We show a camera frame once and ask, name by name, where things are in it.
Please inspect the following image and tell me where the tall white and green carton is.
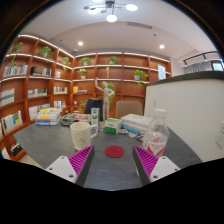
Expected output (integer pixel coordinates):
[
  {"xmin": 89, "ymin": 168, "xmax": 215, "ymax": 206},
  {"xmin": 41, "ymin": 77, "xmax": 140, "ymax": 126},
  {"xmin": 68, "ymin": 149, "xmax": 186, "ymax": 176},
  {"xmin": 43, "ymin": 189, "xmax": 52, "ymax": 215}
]
[{"xmin": 90, "ymin": 107, "xmax": 101, "ymax": 128}]

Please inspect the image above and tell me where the wooden wall shelf unit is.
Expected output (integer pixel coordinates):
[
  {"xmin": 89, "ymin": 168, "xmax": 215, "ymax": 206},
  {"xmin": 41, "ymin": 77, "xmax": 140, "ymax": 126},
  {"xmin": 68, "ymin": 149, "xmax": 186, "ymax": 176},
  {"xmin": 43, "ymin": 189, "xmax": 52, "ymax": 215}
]
[{"xmin": 0, "ymin": 33, "xmax": 173, "ymax": 161}]

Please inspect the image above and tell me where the ceiling air vent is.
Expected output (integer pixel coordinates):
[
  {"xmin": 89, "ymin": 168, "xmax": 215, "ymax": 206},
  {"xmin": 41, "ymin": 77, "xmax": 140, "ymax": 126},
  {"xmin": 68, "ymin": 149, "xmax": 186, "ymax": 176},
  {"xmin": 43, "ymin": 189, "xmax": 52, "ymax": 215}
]
[{"xmin": 126, "ymin": 21, "xmax": 153, "ymax": 30}]

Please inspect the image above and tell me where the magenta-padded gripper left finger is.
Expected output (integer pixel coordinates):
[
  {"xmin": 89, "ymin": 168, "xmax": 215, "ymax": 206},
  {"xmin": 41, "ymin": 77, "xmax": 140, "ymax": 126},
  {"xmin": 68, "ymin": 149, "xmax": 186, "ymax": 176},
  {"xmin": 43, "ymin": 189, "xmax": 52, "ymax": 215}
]
[{"xmin": 45, "ymin": 145, "xmax": 96, "ymax": 188}]

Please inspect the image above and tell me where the white counter with dark top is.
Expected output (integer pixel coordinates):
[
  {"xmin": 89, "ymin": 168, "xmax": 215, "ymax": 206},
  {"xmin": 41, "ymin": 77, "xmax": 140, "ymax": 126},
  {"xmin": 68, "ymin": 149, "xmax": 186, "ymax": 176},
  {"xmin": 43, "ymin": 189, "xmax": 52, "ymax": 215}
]
[{"xmin": 143, "ymin": 70, "xmax": 224, "ymax": 163}]

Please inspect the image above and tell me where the clear plastic water bottle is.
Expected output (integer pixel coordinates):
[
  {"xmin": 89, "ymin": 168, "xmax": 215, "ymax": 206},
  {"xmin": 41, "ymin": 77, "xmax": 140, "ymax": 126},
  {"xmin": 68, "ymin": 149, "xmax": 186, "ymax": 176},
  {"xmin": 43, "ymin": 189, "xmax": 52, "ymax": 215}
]
[{"xmin": 142, "ymin": 108, "xmax": 170, "ymax": 158}]

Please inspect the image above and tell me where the dark blue chair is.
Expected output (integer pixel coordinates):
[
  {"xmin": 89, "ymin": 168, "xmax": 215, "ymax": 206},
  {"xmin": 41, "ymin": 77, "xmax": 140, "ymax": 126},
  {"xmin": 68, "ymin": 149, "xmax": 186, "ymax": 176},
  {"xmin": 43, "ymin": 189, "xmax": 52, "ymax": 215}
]
[{"xmin": 83, "ymin": 97, "xmax": 105, "ymax": 116}]

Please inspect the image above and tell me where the stack of white books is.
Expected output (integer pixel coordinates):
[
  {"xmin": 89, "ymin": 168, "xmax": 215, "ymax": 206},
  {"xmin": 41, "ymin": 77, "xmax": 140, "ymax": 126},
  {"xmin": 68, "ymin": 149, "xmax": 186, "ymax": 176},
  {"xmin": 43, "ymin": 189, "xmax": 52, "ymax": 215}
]
[{"xmin": 119, "ymin": 113, "xmax": 156, "ymax": 136}]

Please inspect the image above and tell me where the beige chair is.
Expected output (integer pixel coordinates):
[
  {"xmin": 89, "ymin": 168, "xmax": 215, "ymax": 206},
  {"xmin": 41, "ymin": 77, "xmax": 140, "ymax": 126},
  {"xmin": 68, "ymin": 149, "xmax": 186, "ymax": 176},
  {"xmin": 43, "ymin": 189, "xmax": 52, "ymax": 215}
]
[{"xmin": 114, "ymin": 100, "xmax": 144, "ymax": 120}]

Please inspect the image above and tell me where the green and white box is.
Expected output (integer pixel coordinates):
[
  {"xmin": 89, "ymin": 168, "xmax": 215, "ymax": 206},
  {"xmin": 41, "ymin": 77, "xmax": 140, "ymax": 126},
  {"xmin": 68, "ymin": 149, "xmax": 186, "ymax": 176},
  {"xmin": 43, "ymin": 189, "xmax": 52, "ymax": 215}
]
[{"xmin": 104, "ymin": 117, "xmax": 122, "ymax": 135}]

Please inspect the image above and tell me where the stack of colourful books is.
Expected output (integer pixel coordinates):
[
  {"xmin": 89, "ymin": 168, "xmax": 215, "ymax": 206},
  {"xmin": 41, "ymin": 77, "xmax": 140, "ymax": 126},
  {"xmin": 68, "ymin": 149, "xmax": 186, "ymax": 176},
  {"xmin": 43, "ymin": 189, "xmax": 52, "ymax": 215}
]
[{"xmin": 34, "ymin": 107, "xmax": 63, "ymax": 127}]

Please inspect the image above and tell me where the white wall outlet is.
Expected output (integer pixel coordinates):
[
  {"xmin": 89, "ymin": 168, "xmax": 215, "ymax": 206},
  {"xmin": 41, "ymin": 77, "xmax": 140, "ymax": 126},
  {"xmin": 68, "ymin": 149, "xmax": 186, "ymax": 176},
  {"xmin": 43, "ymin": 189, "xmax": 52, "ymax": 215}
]
[{"xmin": 215, "ymin": 120, "xmax": 224, "ymax": 149}]

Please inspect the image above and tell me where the branched ceiling chandelier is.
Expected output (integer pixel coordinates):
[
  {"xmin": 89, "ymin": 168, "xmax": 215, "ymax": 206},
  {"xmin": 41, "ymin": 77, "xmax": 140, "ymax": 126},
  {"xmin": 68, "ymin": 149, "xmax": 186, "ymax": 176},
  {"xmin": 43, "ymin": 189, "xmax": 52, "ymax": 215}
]
[{"xmin": 83, "ymin": 0, "xmax": 139, "ymax": 24}]

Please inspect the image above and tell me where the stack of dark magazines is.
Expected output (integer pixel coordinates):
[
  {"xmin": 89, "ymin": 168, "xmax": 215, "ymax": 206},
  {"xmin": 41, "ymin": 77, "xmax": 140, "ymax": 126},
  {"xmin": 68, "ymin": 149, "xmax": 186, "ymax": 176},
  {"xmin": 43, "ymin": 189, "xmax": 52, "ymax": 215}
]
[{"xmin": 59, "ymin": 112, "xmax": 92, "ymax": 127}]

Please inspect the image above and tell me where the wooden artist mannequin figure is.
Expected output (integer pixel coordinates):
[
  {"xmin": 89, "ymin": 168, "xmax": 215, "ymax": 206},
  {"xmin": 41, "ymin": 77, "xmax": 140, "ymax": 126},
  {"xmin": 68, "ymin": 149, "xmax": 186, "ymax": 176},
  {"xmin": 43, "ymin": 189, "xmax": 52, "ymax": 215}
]
[{"xmin": 94, "ymin": 78, "xmax": 116, "ymax": 123}]

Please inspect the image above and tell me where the cream mug with bear print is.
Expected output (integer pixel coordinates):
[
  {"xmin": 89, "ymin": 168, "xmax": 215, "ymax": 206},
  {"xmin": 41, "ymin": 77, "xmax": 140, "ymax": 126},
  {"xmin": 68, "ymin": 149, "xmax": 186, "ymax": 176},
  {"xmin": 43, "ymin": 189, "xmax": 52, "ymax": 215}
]
[{"xmin": 69, "ymin": 121, "xmax": 99, "ymax": 152}]

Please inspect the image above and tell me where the flat round red coaster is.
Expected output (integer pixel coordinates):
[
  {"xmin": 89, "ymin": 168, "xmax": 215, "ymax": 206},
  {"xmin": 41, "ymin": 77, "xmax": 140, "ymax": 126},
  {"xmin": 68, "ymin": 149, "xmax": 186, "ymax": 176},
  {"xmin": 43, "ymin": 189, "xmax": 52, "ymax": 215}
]
[{"xmin": 104, "ymin": 145, "xmax": 125, "ymax": 159}]

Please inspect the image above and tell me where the grey curtain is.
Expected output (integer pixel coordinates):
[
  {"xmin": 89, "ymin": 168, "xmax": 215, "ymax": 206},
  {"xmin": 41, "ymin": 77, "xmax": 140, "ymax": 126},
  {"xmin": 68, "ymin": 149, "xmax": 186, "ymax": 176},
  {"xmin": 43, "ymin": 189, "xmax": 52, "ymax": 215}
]
[{"xmin": 184, "ymin": 59, "xmax": 214, "ymax": 74}]

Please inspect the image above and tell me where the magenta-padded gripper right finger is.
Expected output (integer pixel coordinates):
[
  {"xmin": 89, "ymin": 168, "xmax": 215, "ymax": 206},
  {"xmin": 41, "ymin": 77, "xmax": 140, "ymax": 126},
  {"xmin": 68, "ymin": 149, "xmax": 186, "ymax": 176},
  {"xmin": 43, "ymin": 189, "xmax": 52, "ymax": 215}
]
[{"xmin": 132, "ymin": 145, "xmax": 181, "ymax": 187}]

